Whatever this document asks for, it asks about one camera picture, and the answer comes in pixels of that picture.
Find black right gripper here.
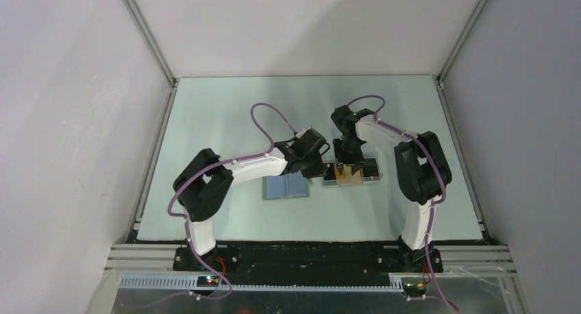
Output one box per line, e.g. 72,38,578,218
333,136,364,174

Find clear plastic card box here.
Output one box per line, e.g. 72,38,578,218
322,152,383,187

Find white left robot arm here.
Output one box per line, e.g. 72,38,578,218
167,127,331,271

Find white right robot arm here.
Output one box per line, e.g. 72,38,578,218
331,105,452,271

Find gold card stack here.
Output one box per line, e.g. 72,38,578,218
335,165,364,186

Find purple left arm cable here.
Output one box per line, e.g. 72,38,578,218
168,103,298,302

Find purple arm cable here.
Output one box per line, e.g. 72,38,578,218
168,103,298,302
347,95,459,313

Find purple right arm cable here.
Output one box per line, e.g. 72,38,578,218
347,95,459,313

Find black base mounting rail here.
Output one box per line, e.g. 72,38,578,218
172,241,443,286

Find white slotted cable duct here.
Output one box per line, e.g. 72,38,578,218
119,274,404,293

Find right aluminium frame post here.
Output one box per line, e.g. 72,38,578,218
436,0,490,90

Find aluminium frame post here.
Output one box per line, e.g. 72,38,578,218
436,0,490,90
121,0,177,87

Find left aluminium frame post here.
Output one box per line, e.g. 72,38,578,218
121,0,177,87

